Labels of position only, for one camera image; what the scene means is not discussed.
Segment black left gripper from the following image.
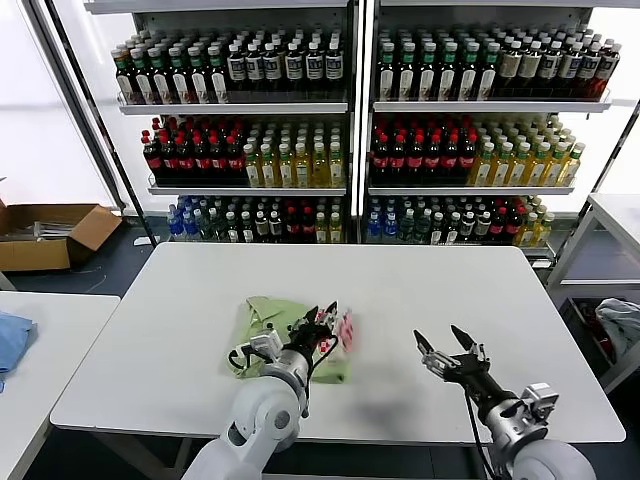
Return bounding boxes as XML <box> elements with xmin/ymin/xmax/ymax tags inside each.
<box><xmin>288</xmin><ymin>300</ymin><xmax>340</xmax><ymax>359</ymax></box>

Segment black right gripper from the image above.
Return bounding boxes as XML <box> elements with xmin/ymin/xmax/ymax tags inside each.
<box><xmin>413</xmin><ymin>324</ymin><xmax>505</xmax><ymax>407</ymax></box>

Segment light green shirt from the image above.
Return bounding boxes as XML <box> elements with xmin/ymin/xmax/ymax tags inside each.
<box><xmin>222</xmin><ymin>295</ymin><xmax>361</xmax><ymax>386</ymax></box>

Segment black storage crate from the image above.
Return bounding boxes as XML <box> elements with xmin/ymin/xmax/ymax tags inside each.
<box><xmin>562</xmin><ymin>298</ymin><xmax>640</xmax><ymax>386</ymax></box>

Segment red fabric item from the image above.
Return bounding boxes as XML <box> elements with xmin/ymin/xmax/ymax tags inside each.
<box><xmin>579</xmin><ymin>302</ymin><xmax>609</xmax><ymax>349</ymax></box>

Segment white metal side table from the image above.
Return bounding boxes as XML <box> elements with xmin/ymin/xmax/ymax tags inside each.
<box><xmin>544</xmin><ymin>193</ymin><xmax>640</xmax><ymax>396</ymax></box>

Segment white cloth bundle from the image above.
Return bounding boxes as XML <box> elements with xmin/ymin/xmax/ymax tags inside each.
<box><xmin>594</xmin><ymin>298</ymin><xmax>640</xmax><ymax>362</ymax></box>

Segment grey metal shelf unit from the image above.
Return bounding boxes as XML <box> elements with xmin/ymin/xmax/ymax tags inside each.
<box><xmin>367</xmin><ymin>0</ymin><xmax>614</xmax><ymax>271</ymax></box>
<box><xmin>84</xmin><ymin>0</ymin><xmax>360</xmax><ymax>246</ymax></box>

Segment dark bottle blue white label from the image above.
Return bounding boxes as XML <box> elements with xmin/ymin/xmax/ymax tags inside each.
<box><xmin>227</xmin><ymin>43</ymin><xmax>248</xmax><ymax>99</ymax></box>
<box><xmin>305</xmin><ymin>41</ymin><xmax>325</xmax><ymax>99</ymax></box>
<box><xmin>577</xmin><ymin>43</ymin><xmax>603</xmax><ymax>99</ymax></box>
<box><xmin>245</xmin><ymin>43</ymin><xmax>265</xmax><ymax>99</ymax></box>
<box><xmin>557</xmin><ymin>42</ymin><xmax>584</xmax><ymax>99</ymax></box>
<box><xmin>263</xmin><ymin>42</ymin><xmax>282</xmax><ymax>99</ymax></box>
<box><xmin>594</xmin><ymin>43</ymin><xmax>623</xmax><ymax>99</ymax></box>
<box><xmin>538</xmin><ymin>41</ymin><xmax>564</xmax><ymax>99</ymax></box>
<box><xmin>324</xmin><ymin>41</ymin><xmax>345</xmax><ymax>99</ymax></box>
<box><xmin>285</xmin><ymin>42</ymin><xmax>305</xmax><ymax>99</ymax></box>

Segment dark tea bottle green neck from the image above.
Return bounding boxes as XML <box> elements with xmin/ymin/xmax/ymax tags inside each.
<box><xmin>132</xmin><ymin>47</ymin><xmax>156</xmax><ymax>105</ymax></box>
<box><xmin>207</xmin><ymin>45</ymin><xmax>230</xmax><ymax>105</ymax></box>
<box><xmin>377</xmin><ymin>43</ymin><xmax>399</xmax><ymax>101</ymax></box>
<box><xmin>115</xmin><ymin>45</ymin><xmax>137</xmax><ymax>106</ymax></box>
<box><xmin>459</xmin><ymin>42</ymin><xmax>481</xmax><ymax>101</ymax></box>
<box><xmin>439</xmin><ymin>42</ymin><xmax>460</xmax><ymax>101</ymax></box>
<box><xmin>188</xmin><ymin>46</ymin><xmax>211</xmax><ymax>105</ymax></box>
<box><xmin>151</xmin><ymin>47</ymin><xmax>174</xmax><ymax>105</ymax></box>
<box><xmin>398</xmin><ymin>42</ymin><xmax>419</xmax><ymax>101</ymax></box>
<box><xmin>418</xmin><ymin>42</ymin><xmax>440</xmax><ymax>101</ymax></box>
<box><xmin>169</xmin><ymin>47</ymin><xmax>193</xmax><ymax>105</ymax></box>
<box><xmin>479</xmin><ymin>42</ymin><xmax>501</xmax><ymax>101</ymax></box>

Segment grey metal parts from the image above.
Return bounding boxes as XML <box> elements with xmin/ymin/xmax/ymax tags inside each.
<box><xmin>7</xmin><ymin>219</ymin><xmax>76</xmax><ymax>244</ymax></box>

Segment brown cardboard box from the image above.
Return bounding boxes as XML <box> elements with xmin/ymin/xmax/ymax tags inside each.
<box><xmin>0</xmin><ymin>202</ymin><xmax>124</xmax><ymax>274</ymax></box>

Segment dark bottle beige label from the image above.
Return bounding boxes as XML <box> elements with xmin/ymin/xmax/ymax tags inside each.
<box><xmin>517</xmin><ymin>41</ymin><xmax>544</xmax><ymax>99</ymax></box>
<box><xmin>497</xmin><ymin>41</ymin><xmax>524</xmax><ymax>99</ymax></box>

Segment blue folded cloth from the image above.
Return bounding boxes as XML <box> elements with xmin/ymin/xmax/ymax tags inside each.
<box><xmin>0</xmin><ymin>309</ymin><xmax>39</xmax><ymax>384</ymax></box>

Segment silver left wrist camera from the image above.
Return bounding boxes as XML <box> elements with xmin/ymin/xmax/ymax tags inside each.
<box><xmin>246</xmin><ymin>331</ymin><xmax>282</xmax><ymax>362</ymax></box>

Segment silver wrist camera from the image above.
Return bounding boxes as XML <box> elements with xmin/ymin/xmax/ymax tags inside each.
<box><xmin>246</xmin><ymin>331</ymin><xmax>282</xmax><ymax>362</ymax></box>
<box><xmin>519</xmin><ymin>382</ymin><xmax>561</xmax><ymax>422</ymax></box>

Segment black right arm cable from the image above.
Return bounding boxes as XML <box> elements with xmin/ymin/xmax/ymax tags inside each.
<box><xmin>464</xmin><ymin>392</ymin><xmax>491</xmax><ymax>480</ymax></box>

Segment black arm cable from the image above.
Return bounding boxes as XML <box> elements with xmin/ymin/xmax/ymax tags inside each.
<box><xmin>464</xmin><ymin>392</ymin><xmax>491</xmax><ymax>480</ymax></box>
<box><xmin>227</xmin><ymin>344</ymin><xmax>261</xmax><ymax>372</ymax></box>

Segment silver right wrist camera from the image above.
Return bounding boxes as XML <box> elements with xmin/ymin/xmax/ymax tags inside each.
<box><xmin>519</xmin><ymin>382</ymin><xmax>561</xmax><ymax>422</ymax></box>

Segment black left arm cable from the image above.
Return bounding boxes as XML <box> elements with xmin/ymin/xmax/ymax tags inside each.
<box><xmin>227</xmin><ymin>344</ymin><xmax>261</xmax><ymax>372</ymax></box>

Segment slanted metal frame post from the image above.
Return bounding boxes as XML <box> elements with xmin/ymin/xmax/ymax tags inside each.
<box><xmin>574</xmin><ymin>97</ymin><xmax>640</xmax><ymax>236</ymax></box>
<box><xmin>27</xmin><ymin>0</ymin><xmax>161</xmax><ymax>247</ymax></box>

